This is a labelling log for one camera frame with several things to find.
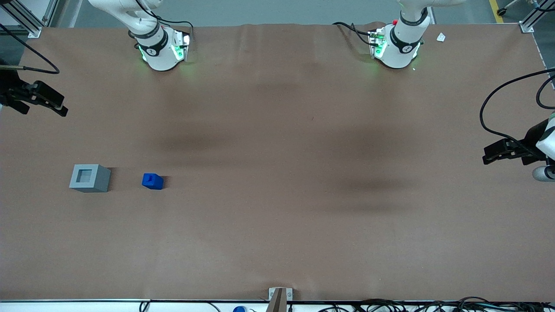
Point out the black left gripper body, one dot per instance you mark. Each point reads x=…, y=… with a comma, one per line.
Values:
x=529, y=141

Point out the white paper scrap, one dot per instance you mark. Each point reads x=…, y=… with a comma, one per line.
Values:
x=441, y=37

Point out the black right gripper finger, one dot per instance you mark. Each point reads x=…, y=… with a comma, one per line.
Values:
x=47, y=93
x=54, y=107

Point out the metal bracket with post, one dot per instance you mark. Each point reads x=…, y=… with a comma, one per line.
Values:
x=279, y=299

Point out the aluminium frame profile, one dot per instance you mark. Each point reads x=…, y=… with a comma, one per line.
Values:
x=527, y=27
x=34, y=31

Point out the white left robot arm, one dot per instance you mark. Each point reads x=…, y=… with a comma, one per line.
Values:
x=401, y=54

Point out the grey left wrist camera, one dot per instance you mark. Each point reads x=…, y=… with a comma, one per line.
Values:
x=542, y=174

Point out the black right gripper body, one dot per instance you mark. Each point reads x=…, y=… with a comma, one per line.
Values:
x=9, y=89

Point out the black caster wheel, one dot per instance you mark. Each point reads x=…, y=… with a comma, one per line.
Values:
x=502, y=11

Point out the blue plastic part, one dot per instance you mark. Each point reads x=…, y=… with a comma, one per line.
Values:
x=152, y=183

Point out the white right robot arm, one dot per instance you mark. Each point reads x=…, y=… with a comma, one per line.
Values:
x=158, y=56

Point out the gray square base block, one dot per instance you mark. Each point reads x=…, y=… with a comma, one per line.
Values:
x=102, y=182

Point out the brown table mat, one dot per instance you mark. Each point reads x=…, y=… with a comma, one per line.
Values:
x=277, y=173

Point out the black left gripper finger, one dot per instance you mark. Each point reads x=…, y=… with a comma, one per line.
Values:
x=498, y=147
x=492, y=160

